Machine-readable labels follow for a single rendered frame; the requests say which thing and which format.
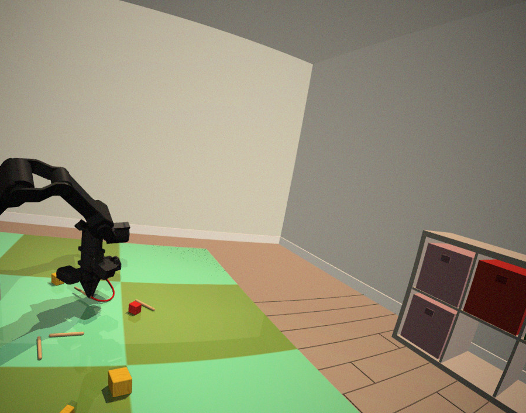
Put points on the red block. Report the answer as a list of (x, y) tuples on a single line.
[(135, 307)]

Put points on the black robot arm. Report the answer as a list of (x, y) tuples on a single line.
[(17, 187)]

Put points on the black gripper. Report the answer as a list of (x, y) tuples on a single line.
[(70, 275)]

